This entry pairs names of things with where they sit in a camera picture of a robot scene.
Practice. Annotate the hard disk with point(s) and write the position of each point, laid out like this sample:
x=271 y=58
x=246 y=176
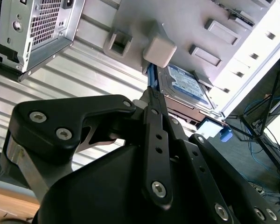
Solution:
x=189 y=86

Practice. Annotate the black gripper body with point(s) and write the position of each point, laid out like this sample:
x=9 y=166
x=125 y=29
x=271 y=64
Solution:
x=95 y=191

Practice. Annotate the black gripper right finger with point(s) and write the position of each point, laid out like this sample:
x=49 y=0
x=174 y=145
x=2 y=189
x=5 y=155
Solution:
x=196 y=158

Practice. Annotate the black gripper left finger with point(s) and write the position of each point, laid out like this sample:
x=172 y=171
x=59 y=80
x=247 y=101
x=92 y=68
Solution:
x=60 y=116

